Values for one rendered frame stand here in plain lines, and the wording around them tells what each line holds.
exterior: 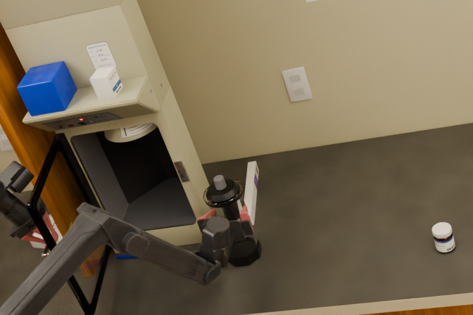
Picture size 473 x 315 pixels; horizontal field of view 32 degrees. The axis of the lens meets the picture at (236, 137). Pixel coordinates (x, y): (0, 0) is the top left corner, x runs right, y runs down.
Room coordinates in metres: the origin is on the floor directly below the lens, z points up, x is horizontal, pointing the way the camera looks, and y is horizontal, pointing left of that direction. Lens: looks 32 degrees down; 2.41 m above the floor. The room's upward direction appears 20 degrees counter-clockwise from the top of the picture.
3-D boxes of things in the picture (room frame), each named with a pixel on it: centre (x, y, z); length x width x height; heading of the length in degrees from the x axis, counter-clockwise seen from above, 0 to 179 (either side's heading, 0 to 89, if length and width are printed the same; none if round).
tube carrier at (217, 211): (1.80, 0.08, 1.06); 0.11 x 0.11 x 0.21
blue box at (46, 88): (1.93, 0.41, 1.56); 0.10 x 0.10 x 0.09; 71
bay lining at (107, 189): (2.07, 0.27, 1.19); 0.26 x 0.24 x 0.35; 71
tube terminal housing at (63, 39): (2.08, 0.27, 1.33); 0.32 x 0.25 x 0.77; 71
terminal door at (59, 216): (1.84, 0.49, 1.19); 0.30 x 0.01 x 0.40; 167
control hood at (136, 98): (1.90, 0.33, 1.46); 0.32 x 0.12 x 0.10; 71
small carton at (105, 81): (1.88, 0.26, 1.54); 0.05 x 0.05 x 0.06; 63
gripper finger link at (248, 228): (1.75, 0.07, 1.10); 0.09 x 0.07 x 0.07; 161
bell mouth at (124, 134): (2.05, 0.26, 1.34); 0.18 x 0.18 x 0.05
